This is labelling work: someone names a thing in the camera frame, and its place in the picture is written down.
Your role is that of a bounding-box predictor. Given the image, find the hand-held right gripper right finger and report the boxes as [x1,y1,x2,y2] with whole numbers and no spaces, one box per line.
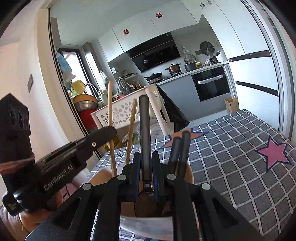
[151,151,264,241]

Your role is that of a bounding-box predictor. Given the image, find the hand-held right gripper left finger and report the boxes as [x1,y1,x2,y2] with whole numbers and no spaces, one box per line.
[25,152,141,241]

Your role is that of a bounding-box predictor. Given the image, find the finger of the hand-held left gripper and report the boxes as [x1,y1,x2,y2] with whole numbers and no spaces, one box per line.
[76,126,117,161]

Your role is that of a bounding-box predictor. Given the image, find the wooden chopstick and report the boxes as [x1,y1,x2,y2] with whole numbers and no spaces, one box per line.
[108,81,117,176]
[125,98,137,164]

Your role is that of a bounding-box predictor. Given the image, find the black cutlery piece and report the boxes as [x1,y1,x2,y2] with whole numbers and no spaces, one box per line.
[168,137,182,174]
[178,130,191,175]

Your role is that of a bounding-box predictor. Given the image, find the white plastic utensil holder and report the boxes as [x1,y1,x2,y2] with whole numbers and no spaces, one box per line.
[88,162,195,240]

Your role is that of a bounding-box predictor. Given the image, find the black spoon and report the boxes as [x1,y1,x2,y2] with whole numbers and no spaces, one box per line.
[135,95,162,217]

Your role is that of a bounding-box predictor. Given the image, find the person's left forearm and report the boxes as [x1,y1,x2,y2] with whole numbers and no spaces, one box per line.
[20,209,61,233]

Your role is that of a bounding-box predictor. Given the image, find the red plastic bucket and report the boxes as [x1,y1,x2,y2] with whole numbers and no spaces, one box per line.
[79,109,97,133]

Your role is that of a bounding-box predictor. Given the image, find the steel basin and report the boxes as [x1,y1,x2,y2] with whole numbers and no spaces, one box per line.
[75,101,99,111]

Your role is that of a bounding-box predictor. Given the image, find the white flower-cut basket cart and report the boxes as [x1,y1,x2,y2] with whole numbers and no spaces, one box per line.
[91,84,175,137]

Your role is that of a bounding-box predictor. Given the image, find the orange basin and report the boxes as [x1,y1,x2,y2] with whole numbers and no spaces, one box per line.
[73,94,97,104]

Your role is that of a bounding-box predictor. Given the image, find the crumpled clear plastic bags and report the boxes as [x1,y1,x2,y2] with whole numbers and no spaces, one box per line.
[120,123,174,145]

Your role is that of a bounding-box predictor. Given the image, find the chrome faucet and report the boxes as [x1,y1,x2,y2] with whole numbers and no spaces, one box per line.
[85,83,101,102]

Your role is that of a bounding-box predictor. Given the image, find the yellow container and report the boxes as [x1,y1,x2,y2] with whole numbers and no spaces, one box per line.
[70,80,85,94]

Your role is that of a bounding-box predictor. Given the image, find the spice rack with bottles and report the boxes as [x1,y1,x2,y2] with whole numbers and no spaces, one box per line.
[118,73,141,92]

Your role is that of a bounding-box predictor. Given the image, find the grey checked star tablecloth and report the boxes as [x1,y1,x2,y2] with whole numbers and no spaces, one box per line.
[87,109,296,241]

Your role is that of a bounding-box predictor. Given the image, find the blue white hanging bag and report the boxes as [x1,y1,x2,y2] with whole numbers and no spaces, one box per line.
[57,52,73,81]

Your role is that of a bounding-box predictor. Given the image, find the black wok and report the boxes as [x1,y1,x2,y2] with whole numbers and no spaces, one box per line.
[144,72,163,82]

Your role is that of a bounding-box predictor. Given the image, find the grey kitchen counter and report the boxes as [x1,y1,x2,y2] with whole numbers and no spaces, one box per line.
[157,61,232,121]

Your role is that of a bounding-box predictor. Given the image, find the black range hood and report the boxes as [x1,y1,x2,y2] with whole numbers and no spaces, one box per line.
[126,32,181,73]

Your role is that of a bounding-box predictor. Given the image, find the steel cooking pot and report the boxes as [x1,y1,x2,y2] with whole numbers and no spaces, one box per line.
[165,63,181,73]

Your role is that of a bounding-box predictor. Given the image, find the cardboard box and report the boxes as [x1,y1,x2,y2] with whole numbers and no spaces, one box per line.
[224,97,239,114]

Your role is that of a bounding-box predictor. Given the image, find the black built-in oven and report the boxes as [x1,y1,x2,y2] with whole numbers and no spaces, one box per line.
[191,66,232,102]

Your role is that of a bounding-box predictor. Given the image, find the white upper kitchen cabinets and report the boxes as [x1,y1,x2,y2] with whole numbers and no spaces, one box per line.
[97,0,204,63]

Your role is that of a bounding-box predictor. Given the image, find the round dark perforated tray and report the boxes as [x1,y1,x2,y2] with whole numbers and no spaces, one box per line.
[200,41,214,56]

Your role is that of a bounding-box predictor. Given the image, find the white refrigerator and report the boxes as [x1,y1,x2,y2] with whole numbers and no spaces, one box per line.
[201,0,281,137]

